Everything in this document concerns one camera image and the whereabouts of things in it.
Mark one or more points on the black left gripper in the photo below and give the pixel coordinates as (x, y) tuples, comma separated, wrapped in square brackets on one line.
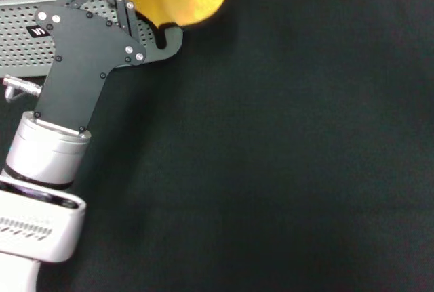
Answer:
[(78, 61)]

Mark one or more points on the grey perforated storage box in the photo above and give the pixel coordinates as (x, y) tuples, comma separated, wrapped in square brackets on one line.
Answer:
[(20, 55)]

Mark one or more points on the black tablecloth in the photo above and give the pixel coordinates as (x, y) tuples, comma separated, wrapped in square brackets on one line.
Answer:
[(271, 153)]

